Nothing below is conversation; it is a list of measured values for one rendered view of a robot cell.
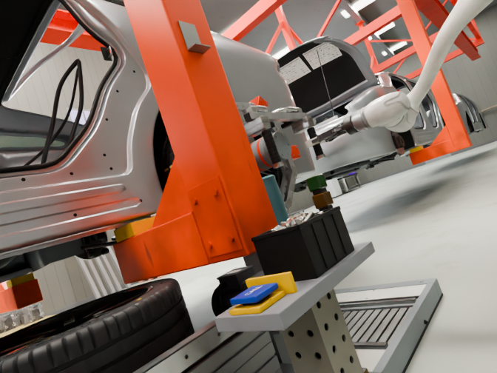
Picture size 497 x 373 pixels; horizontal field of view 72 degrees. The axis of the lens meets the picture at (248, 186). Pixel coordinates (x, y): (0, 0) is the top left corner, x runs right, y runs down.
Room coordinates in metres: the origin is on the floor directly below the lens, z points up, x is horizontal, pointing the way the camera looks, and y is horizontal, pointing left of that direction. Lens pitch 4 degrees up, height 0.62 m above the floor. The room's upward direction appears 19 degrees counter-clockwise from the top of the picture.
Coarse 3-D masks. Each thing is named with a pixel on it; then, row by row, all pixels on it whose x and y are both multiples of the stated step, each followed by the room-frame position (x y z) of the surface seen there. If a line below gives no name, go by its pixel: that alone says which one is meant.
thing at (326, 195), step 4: (324, 192) 0.92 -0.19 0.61; (328, 192) 0.94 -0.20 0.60; (312, 196) 0.94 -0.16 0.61; (316, 196) 0.93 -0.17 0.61; (320, 196) 0.92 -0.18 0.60; (324, 196) 0.92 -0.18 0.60; (328, 196) 0.93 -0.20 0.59; (316, 200) 0.93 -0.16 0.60; (320, 200) 0.92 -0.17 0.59; (324, 200) 0.92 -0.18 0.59; (328, 200) 0.93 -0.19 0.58; (332, 200) 0.94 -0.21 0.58; (316, 204) 0.94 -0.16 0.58; (320, 204) 0.93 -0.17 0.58; (324, 204) 0.92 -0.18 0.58; (328, 204) 0.92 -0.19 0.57; (316, 208) 0.94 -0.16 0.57; (320, 208) 0.93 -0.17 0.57
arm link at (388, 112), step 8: (384, 96) 1.28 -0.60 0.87; (392, 96) 1.25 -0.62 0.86; (400, 96) 1.24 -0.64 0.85; (368, 104) 1.32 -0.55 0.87; (376, 104) 1.28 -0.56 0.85; (384, 104) 1.26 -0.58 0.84; (392, 104) 1.25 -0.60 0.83; (400, 104) 1.24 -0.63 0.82; (408, 104) 1.25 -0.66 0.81; (368, 112) 1.31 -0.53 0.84; (376, 112) 1.28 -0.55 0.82; (384, 112) 1.27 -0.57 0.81; (392, 112) 1.26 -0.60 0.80; (400, 112) 1.26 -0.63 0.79; (368, 120) 1.32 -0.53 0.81; (376, 120) 1.30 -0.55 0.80; (384, 120) 1.29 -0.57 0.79; (392, 120) 1.29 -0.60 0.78; (400, 120) 1.34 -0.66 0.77
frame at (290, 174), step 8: (240, 104) 1.53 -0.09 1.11; (248, 104) 1.58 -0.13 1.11; (272, 128) 1.67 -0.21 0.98; (288, 160) 1.70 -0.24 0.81; (288, 168) 1.71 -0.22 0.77; (296, 168) 1.73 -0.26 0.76; (288, 176) 1.69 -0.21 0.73; (296, 176) 1.71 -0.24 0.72; (288, 184) 1.66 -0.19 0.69; (288, 192) 1.63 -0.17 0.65; (288, 200) 1.61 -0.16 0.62; (288, 208) 1.59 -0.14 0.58
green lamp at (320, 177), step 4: (316, 176) 0.92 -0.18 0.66; (320, 176) 0.93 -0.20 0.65; (308, 180) 0.93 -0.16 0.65; (312, 180) 0.93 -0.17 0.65; (316, 180) 0.92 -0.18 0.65; (320, 180) 0.92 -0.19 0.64; (324, 180) 0.94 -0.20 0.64; (308, 184) 0.94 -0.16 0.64; (312, 184) 0.93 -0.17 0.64; (316, 184) 0.92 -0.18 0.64; (320, 184) 0.92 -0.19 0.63; (324, 184) 0.93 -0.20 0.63; (308, 188) 0.94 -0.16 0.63; (312, 188) 0.93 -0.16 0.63; (316, 188) 0.92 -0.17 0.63; (320, 188) 0.92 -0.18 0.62
